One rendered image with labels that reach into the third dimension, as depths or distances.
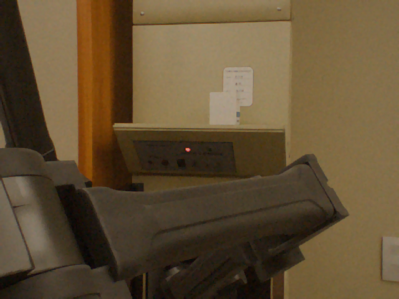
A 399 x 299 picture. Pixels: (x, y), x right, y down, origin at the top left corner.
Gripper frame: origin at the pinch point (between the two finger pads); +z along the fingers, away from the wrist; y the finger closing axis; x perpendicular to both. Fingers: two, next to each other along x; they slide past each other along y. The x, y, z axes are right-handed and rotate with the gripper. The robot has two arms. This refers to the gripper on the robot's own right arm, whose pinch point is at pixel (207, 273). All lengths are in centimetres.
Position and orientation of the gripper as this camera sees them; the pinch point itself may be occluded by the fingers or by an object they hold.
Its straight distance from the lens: 124.1
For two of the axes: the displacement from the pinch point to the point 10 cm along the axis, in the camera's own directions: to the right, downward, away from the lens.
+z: 1.7, 0.1, 9.9
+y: -9.9, 0.0, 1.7
